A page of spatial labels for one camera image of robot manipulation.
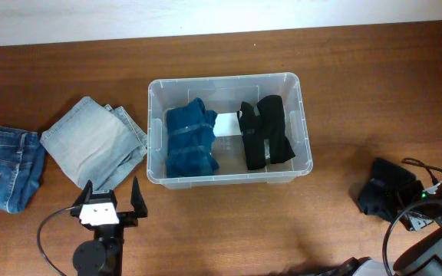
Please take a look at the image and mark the dark blue folded jeans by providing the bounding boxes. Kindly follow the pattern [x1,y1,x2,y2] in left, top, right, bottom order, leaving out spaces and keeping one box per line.
[0,126,45,214]

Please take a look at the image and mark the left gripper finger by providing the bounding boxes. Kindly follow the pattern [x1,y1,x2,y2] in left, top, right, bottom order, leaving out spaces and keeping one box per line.
[75,180,93,206]
[130,176,148,218]

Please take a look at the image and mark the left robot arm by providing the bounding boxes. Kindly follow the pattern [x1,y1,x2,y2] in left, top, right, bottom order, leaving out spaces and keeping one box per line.
[70,178,148,276]

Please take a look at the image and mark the white label in bin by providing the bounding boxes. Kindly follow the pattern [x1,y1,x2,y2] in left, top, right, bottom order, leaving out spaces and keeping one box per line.
[213,113,241,137]

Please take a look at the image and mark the clear plastic storage bin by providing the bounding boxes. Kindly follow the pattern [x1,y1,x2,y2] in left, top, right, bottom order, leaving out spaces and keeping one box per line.
[147,72,314,189]

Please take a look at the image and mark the teal cloth bundle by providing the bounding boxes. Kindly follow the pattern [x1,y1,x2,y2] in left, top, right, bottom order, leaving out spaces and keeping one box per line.
[166,98,219,178]

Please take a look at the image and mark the small black cloth bundle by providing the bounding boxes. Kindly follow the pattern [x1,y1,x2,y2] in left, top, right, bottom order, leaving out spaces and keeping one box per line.
[357,157,424,222]

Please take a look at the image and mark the light grey jeans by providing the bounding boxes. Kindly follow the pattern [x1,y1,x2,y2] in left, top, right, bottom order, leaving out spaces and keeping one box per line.
[40,97,147,190]

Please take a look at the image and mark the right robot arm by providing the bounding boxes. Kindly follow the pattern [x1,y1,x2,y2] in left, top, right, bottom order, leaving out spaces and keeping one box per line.
[323,182,442,276]

